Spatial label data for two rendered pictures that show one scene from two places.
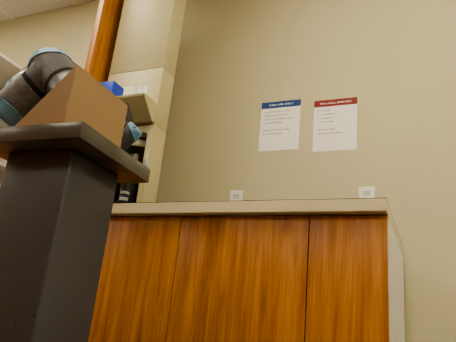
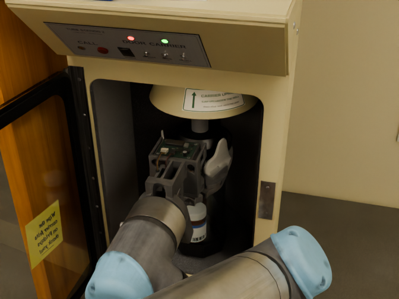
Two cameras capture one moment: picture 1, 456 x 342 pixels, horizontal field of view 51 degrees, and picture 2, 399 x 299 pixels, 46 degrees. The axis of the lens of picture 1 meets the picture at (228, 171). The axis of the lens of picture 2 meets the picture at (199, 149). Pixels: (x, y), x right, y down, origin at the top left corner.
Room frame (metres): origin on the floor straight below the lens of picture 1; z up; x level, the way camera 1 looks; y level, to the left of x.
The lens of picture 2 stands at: (1.49, 0.57, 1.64)
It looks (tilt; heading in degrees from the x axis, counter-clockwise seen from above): 31 degrees down; 351
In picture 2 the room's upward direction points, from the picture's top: straight up
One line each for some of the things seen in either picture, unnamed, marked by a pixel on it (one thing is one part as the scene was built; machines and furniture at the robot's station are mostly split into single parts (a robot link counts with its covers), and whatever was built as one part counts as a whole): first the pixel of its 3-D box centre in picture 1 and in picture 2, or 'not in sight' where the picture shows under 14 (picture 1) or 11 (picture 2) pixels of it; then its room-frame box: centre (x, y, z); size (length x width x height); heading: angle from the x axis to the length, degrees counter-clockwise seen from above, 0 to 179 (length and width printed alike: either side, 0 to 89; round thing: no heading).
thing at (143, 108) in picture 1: (120, 110); (155, 35); (2.05, 0.53, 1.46); 0.32 x 0.12 x 0.10; 66
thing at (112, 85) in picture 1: (109, 94); not in sight; (2.08, 0.60, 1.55); 0.10 x 0.10 x 0.09; 66
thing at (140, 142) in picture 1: (138, 146); (203, 79); (2.18, 0.44, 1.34); 0.18 x 0.18 x 0.05
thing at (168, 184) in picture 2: not in sight; (173, 184); (2.03, 0.51, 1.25); 0.12 x 0.08 x 0.09; 155
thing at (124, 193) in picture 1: (128, 184); (199, 188); (2.16, 0.45, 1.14); 0.11 x 0.11 x 0.21
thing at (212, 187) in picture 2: not in sight; (205, 180); (2.07, 0.46, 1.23); 0.09 x 0.05 x 0.02; 131
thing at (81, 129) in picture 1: (67, 157); not in sight; (1.21, 0.43, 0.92); 0.32 x 0.32 x 0.04; 68
